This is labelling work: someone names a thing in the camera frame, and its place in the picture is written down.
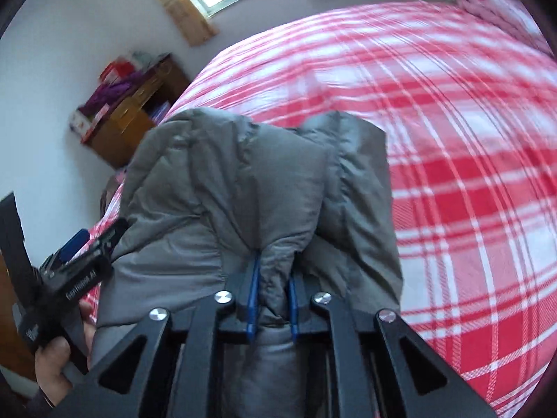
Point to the red box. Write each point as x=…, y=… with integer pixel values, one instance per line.
x=115, y=72

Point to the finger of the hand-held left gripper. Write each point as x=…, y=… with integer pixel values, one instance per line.
x=74, y=244
x=15, y=244

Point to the tan curtain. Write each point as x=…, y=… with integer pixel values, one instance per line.
x=187, y=13

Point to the wooden desk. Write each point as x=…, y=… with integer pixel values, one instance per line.
x=130, y=117

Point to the brown wooden door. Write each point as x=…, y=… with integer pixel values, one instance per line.
x=8, y=335

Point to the red plaid bed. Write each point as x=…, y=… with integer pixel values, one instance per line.
x=457, y=139

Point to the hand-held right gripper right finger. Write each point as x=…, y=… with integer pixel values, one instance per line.
x=293, y=309

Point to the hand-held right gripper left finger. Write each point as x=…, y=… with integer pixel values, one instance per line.
x=254, y=300

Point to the white printed box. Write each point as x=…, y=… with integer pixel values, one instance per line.
x=82, y=125

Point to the purple cloth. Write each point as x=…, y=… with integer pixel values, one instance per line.
x=111, y=93

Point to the pink checked pillow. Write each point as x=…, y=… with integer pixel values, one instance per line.
x=500, y=13

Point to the pink cloth bundle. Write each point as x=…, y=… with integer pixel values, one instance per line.
x=111, y=198

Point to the blue packets in desk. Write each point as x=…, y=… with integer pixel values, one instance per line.
x=161, y=112

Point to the grey puffer jacket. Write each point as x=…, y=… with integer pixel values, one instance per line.
x=217, y=183

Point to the person's left hand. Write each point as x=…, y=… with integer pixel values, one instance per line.
x=50, y=365

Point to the person's left forearm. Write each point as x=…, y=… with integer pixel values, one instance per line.
x=21, y=402

